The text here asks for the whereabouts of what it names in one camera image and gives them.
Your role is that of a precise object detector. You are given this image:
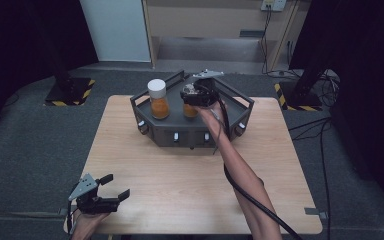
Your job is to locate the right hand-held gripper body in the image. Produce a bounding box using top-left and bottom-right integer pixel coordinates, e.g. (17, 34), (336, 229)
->
(179, 69), (225, 108)

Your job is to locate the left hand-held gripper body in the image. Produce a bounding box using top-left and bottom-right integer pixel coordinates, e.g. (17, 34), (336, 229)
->
(68, 172), (121, 215)

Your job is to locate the silver lid spice jar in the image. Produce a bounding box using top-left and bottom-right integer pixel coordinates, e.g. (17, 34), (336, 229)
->
(181, 83), (201, 119)

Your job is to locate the dark grey corner rack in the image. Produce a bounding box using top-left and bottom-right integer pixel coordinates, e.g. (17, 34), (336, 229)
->
(129, 69), (255, 149)

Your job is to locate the white lid spice jar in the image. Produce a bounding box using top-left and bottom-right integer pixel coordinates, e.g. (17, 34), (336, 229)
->
(147, 78), (171, 120)

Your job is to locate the person's left hand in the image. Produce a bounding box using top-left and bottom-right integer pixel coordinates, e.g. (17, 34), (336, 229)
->
(70, 211), (111, 240)

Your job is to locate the person's right hand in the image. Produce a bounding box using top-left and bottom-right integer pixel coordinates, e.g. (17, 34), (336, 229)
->
(194, 100), (229, 134)

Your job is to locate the striped black stand base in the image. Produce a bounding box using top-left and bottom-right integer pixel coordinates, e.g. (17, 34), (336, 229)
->
(43, 77), (96, 107)
(274, 81), (324, 112)

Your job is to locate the white panel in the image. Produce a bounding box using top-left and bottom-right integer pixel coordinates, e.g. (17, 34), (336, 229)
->
(79, 0), (152, 63)

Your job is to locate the black curtain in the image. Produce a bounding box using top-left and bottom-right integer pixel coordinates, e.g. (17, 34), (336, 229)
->
(289, 0), (384, 218)
(0, 0), (100, 141)

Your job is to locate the grey tape strip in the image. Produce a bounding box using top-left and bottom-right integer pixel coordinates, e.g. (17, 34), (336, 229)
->
(304, 206), (330, 221)

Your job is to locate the black wall cable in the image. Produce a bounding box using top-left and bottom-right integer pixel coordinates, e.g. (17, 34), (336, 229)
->
(260, 7), (301, 79)

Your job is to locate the black stand post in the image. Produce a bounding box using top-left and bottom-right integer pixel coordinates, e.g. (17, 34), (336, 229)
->
(294, 63), (329, 98)
(44, 29), (74, 96)

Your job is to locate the white wall socket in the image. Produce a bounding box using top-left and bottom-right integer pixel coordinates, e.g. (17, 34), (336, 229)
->
(260, 0), (287, 12)

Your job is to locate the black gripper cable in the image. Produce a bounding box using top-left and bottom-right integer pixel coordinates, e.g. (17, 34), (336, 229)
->
(217, 98), (304, 240)

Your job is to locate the black cable bundle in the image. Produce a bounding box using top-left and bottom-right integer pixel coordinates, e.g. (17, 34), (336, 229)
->
(316, 69), (342, 108)

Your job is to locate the black floor cable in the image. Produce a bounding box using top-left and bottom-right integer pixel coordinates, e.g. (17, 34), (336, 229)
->
(287, 117), (333, 240)

